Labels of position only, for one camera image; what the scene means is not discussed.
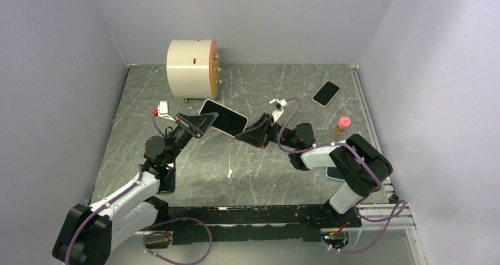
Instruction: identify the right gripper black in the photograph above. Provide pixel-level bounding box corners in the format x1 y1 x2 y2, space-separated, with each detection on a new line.
235 113 298 149

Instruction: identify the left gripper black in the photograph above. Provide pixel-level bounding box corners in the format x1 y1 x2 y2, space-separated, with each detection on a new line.
165 112 218 163

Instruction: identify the beige phone case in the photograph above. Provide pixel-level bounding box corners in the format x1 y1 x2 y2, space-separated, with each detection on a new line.
198 99 249 139

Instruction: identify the black smartphone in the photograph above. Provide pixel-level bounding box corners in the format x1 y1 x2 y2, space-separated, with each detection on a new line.
200 100 248 137

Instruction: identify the phone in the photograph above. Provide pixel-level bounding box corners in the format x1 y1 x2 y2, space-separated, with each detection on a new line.
312 81 340 107
158 163 176 194
325 167 344 181

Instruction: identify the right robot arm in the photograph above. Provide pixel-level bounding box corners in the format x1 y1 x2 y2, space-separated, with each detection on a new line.
235 113 393 227

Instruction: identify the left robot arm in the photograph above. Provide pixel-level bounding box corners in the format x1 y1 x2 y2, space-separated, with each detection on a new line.
52 112 218 264

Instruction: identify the phone in pink case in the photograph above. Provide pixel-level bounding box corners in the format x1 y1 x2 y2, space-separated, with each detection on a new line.
312 81 340 107

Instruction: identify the phone in blue case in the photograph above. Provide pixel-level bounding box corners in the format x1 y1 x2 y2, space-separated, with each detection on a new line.
325 167 344 181

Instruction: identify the white cylindrical drum device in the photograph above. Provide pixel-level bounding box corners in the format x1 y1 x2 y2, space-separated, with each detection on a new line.
166 39 221 100

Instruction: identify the pink capped small bottle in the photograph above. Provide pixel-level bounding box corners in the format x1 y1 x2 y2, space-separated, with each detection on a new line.
331 116 351 140

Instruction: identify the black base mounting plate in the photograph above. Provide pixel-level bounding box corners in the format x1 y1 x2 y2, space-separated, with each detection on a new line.
145 204 362 245

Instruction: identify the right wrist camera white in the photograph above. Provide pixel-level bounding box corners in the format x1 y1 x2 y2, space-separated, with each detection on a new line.
269 99 287 122

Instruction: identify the aluminium frame rail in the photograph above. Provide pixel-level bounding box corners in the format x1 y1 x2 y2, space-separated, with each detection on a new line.
130 201 412 254

